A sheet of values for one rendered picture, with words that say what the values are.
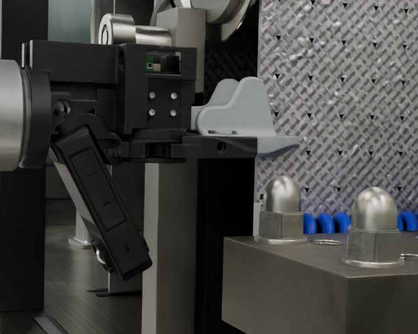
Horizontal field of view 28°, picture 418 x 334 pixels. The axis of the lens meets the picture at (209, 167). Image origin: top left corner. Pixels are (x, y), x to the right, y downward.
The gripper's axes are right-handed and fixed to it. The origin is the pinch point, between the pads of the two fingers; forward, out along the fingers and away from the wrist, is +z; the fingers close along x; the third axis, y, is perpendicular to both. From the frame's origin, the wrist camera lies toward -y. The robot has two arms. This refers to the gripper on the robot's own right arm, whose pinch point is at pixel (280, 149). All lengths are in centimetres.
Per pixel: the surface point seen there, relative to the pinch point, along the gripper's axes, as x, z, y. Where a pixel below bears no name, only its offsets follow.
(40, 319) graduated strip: 28.3, -12.4, -19.0
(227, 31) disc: 4.3, -2.8, 9.4
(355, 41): -0.2, 6.4, 8.8
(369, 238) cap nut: -17.6, -3.6, -4.4
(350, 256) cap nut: -16.6, -4.1, -5.6
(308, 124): -0.3, 2.4, 2.0
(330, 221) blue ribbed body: -3.5, 2.6, -5.3
